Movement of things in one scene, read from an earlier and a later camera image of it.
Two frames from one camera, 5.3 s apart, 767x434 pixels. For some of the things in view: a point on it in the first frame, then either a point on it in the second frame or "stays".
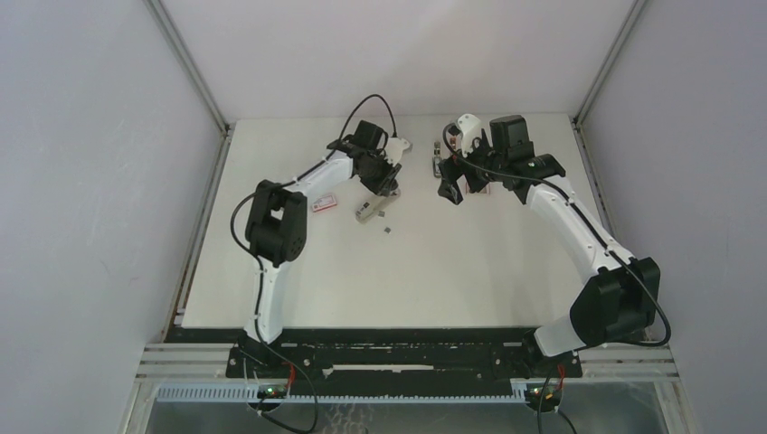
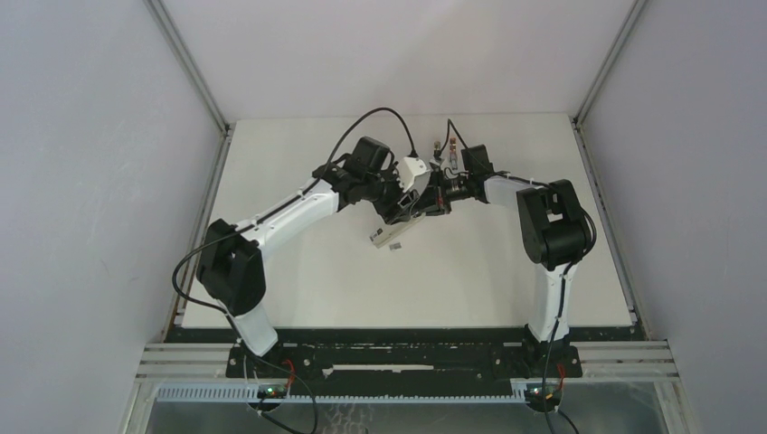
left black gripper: (385, 183) to (392, 212)
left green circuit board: (271, 391) stays
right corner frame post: (577, 119) stays
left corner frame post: (178, 44) stays
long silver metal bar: (375, 203) to (389, 231)
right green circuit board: (533, 394) stays
